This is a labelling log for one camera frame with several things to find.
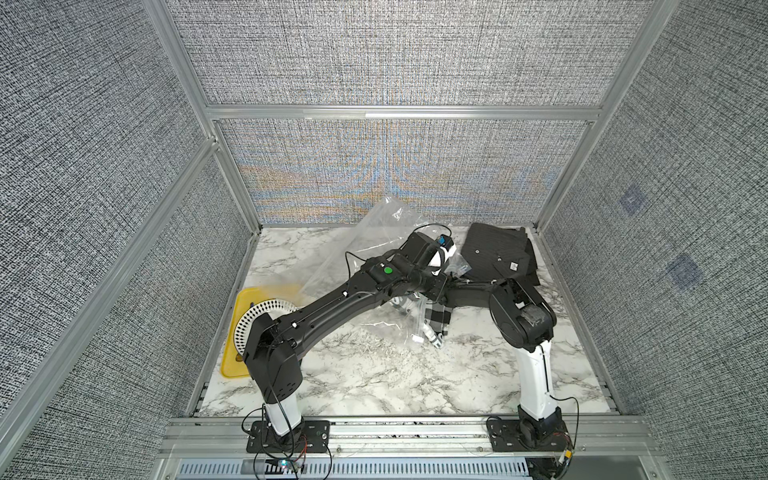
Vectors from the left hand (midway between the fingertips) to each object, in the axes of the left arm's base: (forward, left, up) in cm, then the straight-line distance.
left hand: (455, 282), depth 74 cm
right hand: (+12, +19, -12) cm, 25 cm away
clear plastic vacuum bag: (-4, +9, -11) cm, 14 cm away
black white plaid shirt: (+1, +1, -22) cm, 22 cm away
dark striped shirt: (+26, -22, -21) cm, 40 cm away
